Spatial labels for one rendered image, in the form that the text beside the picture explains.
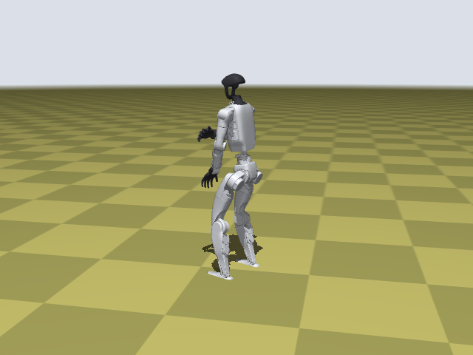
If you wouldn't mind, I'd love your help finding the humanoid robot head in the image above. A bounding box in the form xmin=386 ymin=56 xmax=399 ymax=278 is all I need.
xmin=222 ymin=74 xmax=247 ymax=105

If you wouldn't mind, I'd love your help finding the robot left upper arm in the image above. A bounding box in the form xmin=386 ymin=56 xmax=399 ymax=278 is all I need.
xmin=214 ymin=107 xmax=234 ymax=152

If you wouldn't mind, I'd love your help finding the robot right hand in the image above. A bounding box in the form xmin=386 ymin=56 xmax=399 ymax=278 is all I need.
xmin=197 ymin=126 xmax=217 ymax=142

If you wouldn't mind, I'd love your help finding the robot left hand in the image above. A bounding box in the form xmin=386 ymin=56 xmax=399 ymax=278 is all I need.
xmin=201 ymin=167 xmax=218 ymax=188

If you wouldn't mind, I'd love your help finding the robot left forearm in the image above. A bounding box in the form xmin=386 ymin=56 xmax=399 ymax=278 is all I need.
xmin=211 ymin=141 xmax=223 ymax=174

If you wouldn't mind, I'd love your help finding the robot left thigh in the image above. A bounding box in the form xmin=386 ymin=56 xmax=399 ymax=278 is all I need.
xmin=211 ymin=170 xmax=245 ymax=234

